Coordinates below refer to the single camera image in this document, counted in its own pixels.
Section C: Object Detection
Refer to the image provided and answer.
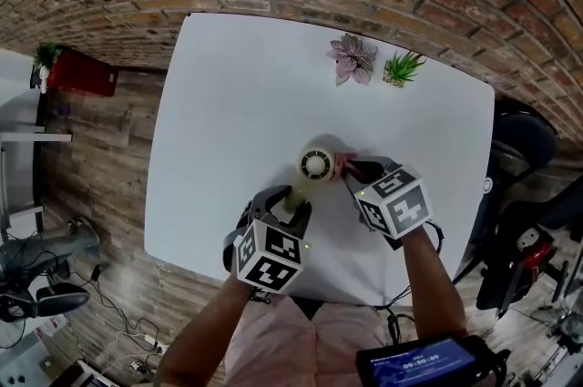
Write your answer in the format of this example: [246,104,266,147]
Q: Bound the person's pink clothing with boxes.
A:
[222,296,393,387]

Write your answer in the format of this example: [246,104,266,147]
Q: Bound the pink wiping cloth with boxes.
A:
[334,151,361,181]

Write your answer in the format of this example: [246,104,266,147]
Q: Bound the purple-leaved potted plant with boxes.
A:
[326,33,379,87]

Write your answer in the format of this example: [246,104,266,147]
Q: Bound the small bushy green plant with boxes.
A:
[34,42,63,70]

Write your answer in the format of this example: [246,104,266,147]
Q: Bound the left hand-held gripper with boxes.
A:
[222,184,313,297]

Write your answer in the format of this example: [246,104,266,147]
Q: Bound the person's right forearm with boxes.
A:
[400,223,470,341]

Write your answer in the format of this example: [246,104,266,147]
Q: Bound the black office chair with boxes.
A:
[476,184,583,313]

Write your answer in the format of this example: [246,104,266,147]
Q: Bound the green spiky potted plant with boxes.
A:
[381,50,427,89]

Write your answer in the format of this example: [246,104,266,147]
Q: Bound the red and white toy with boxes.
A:
[517,228,555,268]

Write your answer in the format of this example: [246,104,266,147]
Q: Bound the person's left forearm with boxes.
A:
[157,275,254,387]

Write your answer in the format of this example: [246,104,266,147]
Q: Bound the black wrist-worn phone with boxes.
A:
[354,334,509,387]

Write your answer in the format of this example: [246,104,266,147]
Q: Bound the red box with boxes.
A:
[47,47,115,97]

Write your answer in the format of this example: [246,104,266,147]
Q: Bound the black padded chair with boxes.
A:
[0,282,90,322]

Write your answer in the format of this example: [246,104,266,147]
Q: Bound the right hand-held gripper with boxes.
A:
[341,155,434,250]

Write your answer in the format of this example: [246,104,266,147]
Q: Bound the white side table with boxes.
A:
[0,120,74,231]

